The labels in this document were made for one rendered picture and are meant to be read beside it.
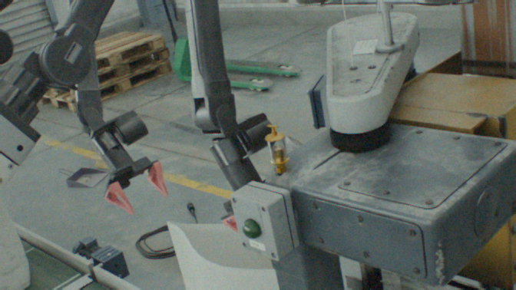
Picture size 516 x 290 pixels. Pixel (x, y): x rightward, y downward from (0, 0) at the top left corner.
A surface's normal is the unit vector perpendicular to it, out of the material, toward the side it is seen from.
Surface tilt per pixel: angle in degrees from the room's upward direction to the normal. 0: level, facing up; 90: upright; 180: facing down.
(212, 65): 71
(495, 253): 90
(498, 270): 90
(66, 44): 78
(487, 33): 90
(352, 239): 90
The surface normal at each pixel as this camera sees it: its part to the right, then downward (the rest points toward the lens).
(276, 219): 0.70, 0.15
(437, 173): -0.19, -0.91
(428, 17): -0.69, 0.40
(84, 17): 0.58, -0.19
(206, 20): 0.51, 0.01
